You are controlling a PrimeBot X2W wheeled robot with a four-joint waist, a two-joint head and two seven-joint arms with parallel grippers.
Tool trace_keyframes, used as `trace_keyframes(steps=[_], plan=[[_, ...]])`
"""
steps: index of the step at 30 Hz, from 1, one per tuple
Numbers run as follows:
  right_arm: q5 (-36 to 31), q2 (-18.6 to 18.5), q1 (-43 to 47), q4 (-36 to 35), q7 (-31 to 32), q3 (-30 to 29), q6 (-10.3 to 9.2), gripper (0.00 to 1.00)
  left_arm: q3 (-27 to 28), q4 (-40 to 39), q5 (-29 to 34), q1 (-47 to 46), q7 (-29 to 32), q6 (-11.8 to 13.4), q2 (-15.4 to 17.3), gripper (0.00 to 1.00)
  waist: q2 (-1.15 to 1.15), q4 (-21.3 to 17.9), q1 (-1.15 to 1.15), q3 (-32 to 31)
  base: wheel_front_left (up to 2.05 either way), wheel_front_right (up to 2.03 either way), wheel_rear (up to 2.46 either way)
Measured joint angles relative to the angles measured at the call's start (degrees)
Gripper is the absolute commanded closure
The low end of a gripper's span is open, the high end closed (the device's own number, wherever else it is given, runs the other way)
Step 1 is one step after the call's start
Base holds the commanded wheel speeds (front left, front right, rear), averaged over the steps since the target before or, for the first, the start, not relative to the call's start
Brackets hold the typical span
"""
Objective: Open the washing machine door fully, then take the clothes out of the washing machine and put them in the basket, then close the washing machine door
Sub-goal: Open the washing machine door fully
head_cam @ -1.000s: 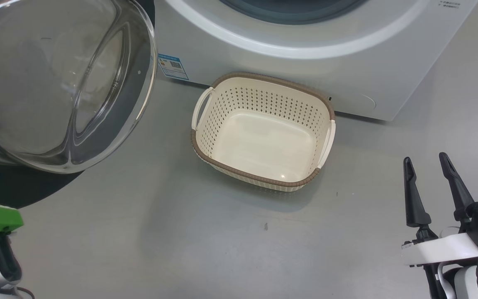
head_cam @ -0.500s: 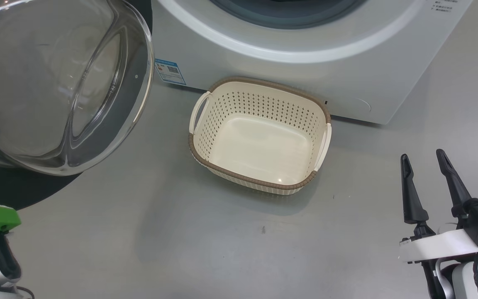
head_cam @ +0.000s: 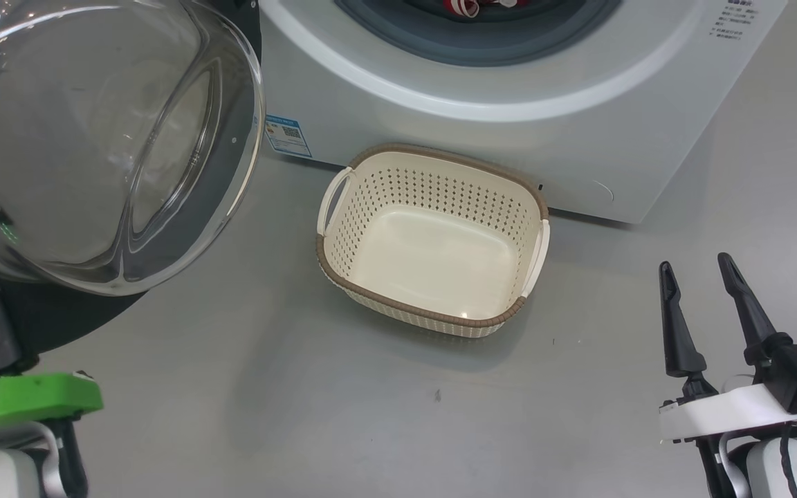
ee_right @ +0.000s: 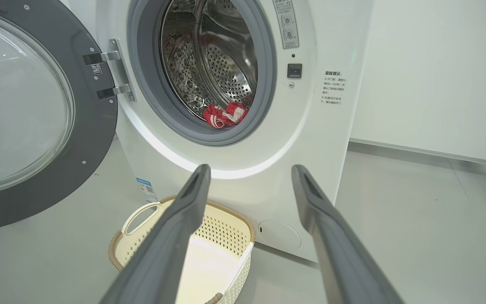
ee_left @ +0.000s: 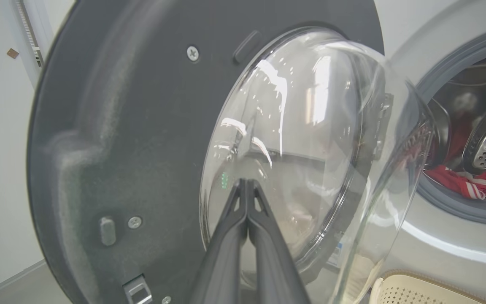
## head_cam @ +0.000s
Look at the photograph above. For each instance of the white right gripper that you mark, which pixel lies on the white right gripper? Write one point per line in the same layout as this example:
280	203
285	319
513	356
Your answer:
730	415

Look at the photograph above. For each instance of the blue energy label sticker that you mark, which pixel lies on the blue energy label sticker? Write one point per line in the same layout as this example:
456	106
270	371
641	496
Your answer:
288	136

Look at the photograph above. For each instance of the red garment with white stripes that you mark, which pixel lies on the red garment with white stripes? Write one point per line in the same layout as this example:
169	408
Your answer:
461	7

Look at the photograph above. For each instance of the black round glass washer door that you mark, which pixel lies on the black round glass washer door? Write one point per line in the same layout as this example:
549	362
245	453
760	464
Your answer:
94	138

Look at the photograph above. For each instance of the white front-load washing machine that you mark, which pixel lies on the white front-load washing machine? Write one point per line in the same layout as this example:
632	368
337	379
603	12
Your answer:
578	152

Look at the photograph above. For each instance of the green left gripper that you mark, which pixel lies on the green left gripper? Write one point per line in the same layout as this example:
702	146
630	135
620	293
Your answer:
25	401

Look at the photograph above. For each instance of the cream perforated laundry basket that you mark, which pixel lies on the cream perforated laundry basket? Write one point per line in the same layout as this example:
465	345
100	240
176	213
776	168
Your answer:
433	263

